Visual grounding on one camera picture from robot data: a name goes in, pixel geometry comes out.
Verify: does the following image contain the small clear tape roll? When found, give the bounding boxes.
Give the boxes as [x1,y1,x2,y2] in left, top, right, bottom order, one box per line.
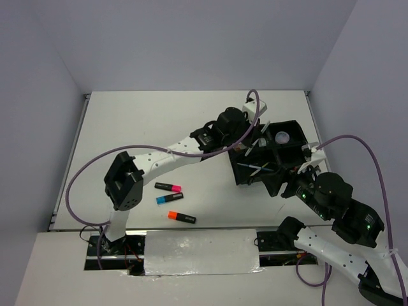
[258,138,267,147]

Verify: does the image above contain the blue highlighter marker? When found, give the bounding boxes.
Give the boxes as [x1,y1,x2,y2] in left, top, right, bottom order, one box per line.
[156,193,184,205]

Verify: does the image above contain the green pen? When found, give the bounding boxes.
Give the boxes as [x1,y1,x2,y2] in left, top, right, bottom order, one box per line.
[244,120,271,157]

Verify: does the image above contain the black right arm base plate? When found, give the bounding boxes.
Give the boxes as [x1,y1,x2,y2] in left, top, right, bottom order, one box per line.
[254,229,307,254]

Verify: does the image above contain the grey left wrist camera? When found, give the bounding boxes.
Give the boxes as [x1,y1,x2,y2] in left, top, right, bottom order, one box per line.
[242,100,267,121]

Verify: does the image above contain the orange highlighter marker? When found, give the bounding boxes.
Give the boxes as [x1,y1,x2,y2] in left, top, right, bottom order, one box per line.
[168,211,196,224]

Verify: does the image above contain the pink highlighter marker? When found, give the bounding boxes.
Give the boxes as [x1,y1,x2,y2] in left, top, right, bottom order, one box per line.
[154,182,182,193]

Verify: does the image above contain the clear paperclip jar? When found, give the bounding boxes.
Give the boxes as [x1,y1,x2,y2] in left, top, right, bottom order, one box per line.
[275,131,290,145]

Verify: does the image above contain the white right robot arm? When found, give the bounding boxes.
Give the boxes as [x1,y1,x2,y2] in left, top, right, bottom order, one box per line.
[258,168,407,305]

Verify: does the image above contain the blue pen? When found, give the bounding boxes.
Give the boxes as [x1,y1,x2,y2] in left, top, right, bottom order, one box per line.
[237,163,273,172]

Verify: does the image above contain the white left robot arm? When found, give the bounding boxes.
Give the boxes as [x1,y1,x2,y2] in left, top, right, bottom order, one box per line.
[101,106,259,254]

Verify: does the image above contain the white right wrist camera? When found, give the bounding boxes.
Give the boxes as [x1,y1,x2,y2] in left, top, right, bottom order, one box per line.
[298,142,326,173]

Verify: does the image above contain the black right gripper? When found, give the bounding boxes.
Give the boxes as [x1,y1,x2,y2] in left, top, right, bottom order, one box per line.
[258,157,330,218]

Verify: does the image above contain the yellow pen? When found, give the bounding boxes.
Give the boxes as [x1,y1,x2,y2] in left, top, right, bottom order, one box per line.
[250,163,268,177]

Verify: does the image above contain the black compartment organizer tray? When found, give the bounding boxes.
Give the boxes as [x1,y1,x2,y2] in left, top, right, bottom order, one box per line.
[228,120,308,186]

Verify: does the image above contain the silver foil sheet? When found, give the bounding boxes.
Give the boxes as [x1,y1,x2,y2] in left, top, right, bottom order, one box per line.
[144,229,261,276]

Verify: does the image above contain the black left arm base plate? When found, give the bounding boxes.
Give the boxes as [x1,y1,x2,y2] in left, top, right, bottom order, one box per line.
[87,235,145,256]

